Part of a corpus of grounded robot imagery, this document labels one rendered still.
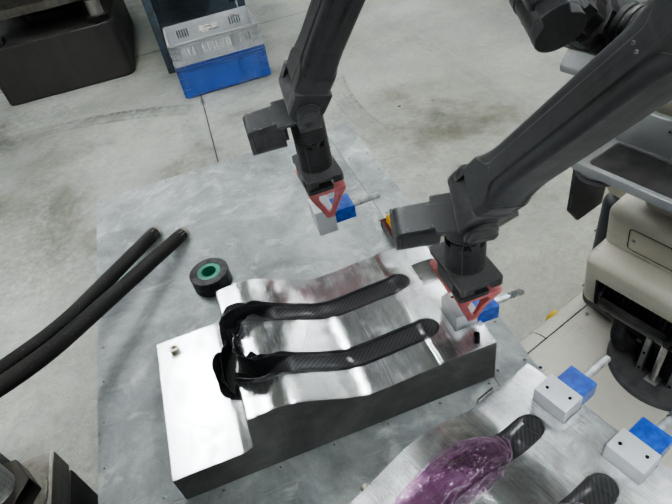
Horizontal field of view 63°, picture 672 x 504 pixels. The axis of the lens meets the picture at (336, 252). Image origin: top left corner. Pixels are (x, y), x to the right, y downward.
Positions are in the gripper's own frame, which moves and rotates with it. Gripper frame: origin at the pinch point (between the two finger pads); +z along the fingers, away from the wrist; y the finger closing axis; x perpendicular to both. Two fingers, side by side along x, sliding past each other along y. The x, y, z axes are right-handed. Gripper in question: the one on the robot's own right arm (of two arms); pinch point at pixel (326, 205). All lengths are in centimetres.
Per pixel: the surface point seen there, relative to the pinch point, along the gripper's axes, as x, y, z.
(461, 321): 10.5, 31.5, 4.9
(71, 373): -96, -76, 94
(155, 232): -34.7, -27.1, 12.2
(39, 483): -59, 23, 15
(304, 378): -14.4, 32.0, 3.2
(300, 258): -6.8, -5.5, 15.2
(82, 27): -77, -353, 53
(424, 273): 11.5, 15.9, 9.2
